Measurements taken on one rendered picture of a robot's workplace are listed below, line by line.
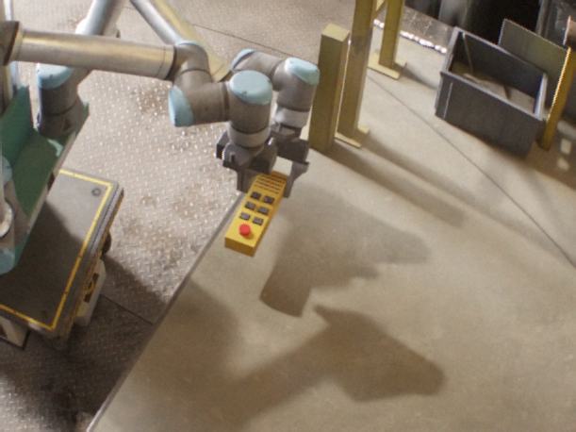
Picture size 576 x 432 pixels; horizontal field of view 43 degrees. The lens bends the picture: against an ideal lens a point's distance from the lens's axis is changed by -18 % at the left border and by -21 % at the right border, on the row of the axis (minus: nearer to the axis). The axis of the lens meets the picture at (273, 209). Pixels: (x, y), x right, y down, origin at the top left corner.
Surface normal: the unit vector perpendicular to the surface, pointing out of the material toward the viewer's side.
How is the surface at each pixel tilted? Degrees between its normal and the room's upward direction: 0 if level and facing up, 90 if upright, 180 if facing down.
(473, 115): 90
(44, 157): 0
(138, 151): 0
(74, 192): 0
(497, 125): 90
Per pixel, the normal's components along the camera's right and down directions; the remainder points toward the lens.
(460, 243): 0.07, -0.61
